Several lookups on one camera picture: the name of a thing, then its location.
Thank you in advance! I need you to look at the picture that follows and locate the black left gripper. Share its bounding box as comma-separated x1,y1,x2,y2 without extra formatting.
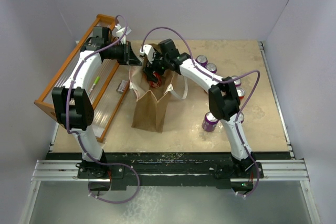
106,41,142,66

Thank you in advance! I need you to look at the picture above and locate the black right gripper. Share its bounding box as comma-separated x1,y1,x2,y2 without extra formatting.
143,48,170,83

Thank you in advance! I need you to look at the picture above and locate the red cola can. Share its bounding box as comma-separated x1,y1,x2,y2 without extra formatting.
236,87,245,100
149,72,162,88

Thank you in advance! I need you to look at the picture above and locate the brown canvas tote bag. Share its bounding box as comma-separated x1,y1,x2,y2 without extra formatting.
129,67,188,133

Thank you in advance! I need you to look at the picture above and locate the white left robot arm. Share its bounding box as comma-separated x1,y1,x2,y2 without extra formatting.
51,25,142,178

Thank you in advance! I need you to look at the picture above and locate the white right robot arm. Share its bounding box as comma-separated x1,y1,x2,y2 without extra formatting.
140,39,255,177

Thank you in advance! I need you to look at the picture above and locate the small brown packet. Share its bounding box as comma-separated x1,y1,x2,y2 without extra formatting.
116,80,129,94

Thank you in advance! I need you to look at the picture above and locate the orange wooden framed tray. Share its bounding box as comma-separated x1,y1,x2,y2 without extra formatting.
34,14,134,143

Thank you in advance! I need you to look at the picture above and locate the green marker pen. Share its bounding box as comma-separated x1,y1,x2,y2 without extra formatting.
88,76,100,96

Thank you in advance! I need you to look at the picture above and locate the purple soda can far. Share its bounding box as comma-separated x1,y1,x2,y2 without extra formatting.
196,55,208,67

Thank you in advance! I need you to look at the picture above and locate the purple soda can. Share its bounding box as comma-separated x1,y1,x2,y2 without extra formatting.
232,76,241,87
205,63,217,73
202,111,219,132
238,112,245,123
196,55,208,67

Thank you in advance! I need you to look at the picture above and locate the purple soda can front left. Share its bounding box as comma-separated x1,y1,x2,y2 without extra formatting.
202,111,219,132

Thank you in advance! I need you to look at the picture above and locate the purple soda can front right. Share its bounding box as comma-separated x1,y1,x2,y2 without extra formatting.
238,112,245,123

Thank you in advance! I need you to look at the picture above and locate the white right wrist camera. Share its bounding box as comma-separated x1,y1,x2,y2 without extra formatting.
139,44,156,66

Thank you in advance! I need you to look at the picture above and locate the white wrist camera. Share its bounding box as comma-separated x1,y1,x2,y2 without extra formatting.
139,44,156,66
115,24,132,44

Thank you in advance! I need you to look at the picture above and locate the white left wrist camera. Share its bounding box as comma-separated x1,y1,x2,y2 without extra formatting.
115,24,132,44

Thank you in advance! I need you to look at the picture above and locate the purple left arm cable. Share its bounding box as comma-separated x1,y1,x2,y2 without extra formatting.
67,15,142,205

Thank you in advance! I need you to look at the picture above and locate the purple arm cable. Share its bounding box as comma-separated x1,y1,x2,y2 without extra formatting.
141,27,261,198
67,15,142,205

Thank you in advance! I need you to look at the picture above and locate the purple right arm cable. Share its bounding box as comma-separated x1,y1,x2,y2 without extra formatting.
141,27,261,198

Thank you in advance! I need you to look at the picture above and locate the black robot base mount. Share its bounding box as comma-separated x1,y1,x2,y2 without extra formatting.
46,152,291,191

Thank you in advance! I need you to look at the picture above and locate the aluminium front rail frame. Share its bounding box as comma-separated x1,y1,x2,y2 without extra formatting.
18,158,322,224

